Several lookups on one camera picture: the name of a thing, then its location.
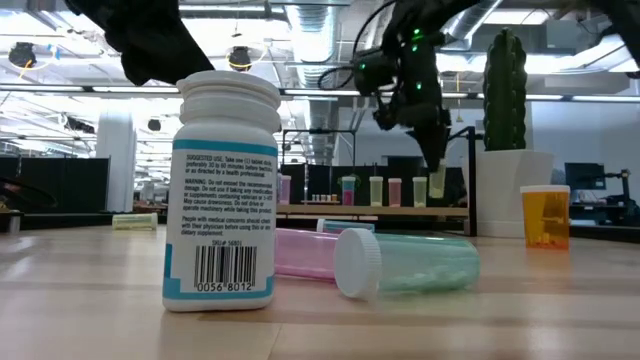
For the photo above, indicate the black round ceiling speaker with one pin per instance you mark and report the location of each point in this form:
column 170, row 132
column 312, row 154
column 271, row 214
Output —
column 154, row 125

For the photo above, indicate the white plant pot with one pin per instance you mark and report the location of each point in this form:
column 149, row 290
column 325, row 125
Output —
column 515, row 195

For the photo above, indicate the wooden shelf black frame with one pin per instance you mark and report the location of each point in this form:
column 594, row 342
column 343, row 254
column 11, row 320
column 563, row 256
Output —
column 400, row 211

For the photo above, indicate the large orange pill vial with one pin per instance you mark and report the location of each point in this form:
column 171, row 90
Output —
column 545, row 220

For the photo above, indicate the yellow hanging pendant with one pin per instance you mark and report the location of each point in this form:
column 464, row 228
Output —
column 458, row 119

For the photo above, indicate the green pill vial white cap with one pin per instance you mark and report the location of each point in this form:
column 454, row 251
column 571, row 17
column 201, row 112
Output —
column 425, row 265

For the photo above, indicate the large white medicine bottle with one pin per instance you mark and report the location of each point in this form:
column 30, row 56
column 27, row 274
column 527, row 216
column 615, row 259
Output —
column 220, row 200

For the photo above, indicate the black partition wall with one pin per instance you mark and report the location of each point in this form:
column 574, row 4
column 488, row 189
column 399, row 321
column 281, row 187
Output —
column 75, row 185

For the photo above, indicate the black ceiling dome camera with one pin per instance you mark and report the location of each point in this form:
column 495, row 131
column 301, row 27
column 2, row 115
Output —
column 240, row 59
column 22, row 55

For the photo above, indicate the dark computer monitor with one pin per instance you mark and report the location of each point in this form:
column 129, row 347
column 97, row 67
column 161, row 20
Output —
column 585, row 175

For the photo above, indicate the ceiling light strip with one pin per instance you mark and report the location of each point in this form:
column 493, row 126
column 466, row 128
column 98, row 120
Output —
column 325, row 93

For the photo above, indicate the white column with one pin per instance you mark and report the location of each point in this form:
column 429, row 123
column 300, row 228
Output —
column 117, row 170

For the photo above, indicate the green cactus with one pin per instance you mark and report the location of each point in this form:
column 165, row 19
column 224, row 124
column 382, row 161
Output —
column 505, row 100

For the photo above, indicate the black rectangular metal frame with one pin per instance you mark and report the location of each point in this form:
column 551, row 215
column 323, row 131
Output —
column 320, row 131

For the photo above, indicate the blue vial with pink pills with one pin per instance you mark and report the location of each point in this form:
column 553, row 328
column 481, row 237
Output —
column 348, row 195

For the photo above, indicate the black aluminium table frame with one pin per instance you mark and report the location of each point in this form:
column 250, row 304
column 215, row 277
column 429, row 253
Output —
column 75, row 220

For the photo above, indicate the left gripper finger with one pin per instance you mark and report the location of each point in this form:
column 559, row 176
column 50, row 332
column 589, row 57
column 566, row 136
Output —
column 160, row 45

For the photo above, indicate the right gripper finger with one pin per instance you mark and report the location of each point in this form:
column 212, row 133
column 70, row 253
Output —
column 432, row 147

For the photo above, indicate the silver smooth air duct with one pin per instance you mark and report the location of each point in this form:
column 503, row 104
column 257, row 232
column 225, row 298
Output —
column 472, row 20

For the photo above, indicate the silver ribbed air duct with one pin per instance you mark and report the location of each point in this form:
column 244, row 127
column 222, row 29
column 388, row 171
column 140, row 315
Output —
column 315, row 30

